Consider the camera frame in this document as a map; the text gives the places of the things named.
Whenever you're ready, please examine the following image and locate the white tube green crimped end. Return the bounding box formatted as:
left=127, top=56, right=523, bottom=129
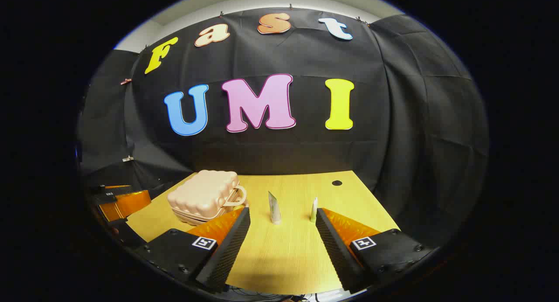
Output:
left=268, top=191, right=281, bottom=225

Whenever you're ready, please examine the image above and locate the black backdrop cloth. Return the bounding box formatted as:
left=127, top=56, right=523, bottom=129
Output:
left=76, top=7, right=490, bottom=250

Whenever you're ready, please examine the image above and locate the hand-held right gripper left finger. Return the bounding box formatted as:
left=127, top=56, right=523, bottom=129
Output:
left=133, top=207, right=251, bottom=293

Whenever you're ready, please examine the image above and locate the pink hard-shell suitcase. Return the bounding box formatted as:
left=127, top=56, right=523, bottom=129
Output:
left=167, top=170, right=248, bottom=226

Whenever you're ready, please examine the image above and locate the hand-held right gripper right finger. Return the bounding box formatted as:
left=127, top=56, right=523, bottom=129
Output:
left=315, top=208, right=437, bottom=295

